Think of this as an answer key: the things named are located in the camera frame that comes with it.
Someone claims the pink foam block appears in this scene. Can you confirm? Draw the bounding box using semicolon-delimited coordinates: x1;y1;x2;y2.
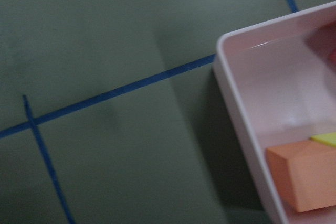
304;22;335;67

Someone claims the pink plastic bin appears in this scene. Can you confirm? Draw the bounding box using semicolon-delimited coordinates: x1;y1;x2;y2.
213;2;335;223

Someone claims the yellow foam block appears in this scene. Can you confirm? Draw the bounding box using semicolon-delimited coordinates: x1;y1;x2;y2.
310;132;336;147

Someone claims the orange foam block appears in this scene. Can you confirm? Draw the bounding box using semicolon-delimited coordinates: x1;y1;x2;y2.
266;140;335;212

